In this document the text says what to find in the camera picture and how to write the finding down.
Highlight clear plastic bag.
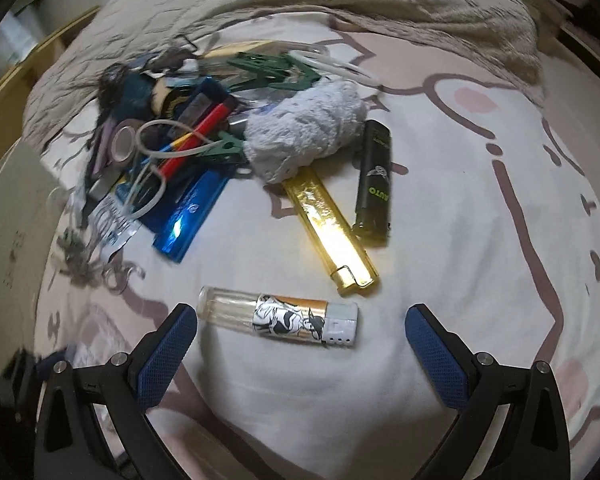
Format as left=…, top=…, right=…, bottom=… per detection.
left=86, top=195, right=142, bottom=262

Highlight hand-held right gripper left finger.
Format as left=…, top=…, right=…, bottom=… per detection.
left=32, top=302, right=199, bottom=480

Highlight yellow translucent lighter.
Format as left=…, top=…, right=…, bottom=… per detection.
left=281, top=165, right=382, bottom=297

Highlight dark plush toy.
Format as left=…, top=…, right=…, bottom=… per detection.
left=99, top=62, right=156, bottom=116

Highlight green plastic clothes pegs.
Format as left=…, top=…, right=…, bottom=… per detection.
left=225, top=52, right=323, bottom=96

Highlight green circuit board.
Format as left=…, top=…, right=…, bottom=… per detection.
left=55, top=227, right=111, bottom=288

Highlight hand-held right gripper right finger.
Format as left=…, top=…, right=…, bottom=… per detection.
left=404, top=302, right=574, bottom=480

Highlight crumpled white cloth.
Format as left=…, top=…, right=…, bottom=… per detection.
left=241, top=80, right=369, bottom=184

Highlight dark blue gold-printed packet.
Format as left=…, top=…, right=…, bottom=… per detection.
left=152, top=77, right=228, bottom=126

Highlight wooden shelf unit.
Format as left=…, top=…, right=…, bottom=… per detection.
left=0, top=7, right=102, bottom=127

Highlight blue metallic case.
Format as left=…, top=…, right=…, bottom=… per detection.
left=152, top=167, right=232, bottom=265

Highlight small purple tape roll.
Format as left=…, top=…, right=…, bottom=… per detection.
left=112, top=119, right=142, bottom=162

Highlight black lighter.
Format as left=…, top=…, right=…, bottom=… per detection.
left=351, top=119, right=394, bottom=247

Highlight green plastic peg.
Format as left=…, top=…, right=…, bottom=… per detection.
left=200, top=131, right=247, bottom=163

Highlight red yellow pen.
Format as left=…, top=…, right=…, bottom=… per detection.
left=157, top=102, right=237, bottom=179

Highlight clear lighter with printed label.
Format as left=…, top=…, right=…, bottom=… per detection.
left=197, top=285, right=359, bottom=349

